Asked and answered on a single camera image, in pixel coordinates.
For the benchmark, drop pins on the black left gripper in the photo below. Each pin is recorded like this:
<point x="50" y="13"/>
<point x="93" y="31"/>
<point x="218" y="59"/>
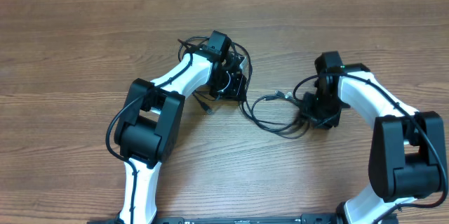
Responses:
<point x="238" y="92"/>

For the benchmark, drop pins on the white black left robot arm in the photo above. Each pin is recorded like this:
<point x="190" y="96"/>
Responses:
<point x="144" y="131"/>

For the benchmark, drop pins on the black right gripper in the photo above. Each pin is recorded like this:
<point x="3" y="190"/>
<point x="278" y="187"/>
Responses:
<point x="316" y="110"/>

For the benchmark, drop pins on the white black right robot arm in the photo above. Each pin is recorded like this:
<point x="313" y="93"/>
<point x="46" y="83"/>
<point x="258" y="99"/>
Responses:
<point x="407" y="163"/>

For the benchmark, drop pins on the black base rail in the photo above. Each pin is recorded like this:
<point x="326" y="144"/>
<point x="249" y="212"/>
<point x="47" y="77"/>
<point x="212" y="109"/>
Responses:
<point x="245" y="219"/>

